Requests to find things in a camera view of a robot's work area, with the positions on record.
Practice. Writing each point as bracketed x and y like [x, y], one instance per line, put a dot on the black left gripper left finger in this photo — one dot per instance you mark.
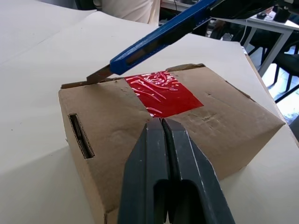
[140, 175]

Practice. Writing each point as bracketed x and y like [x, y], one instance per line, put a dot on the black chair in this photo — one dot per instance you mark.
[289, 63]

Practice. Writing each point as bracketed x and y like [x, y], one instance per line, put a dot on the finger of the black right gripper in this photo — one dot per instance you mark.
[240, 10]

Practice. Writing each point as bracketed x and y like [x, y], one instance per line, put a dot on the black box device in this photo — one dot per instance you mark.
[283, 14]

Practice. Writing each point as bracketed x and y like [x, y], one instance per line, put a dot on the white office table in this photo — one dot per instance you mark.
[280, 25]

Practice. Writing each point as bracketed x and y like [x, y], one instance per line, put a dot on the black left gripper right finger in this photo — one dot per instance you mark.
[191, 168]

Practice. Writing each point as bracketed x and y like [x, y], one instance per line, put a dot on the red tape strip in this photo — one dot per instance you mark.
[168, 98]

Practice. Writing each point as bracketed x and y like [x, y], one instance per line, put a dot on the blue utility knife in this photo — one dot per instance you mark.
[151, 44]

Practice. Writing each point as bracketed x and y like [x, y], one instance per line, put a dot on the person in cream shirt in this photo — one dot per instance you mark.
[130, 9]

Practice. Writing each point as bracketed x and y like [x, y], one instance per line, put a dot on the brown cardboard box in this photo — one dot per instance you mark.
[105, 116]

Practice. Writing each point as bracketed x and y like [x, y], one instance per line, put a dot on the black computer mouse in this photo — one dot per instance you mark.
[261, 16]

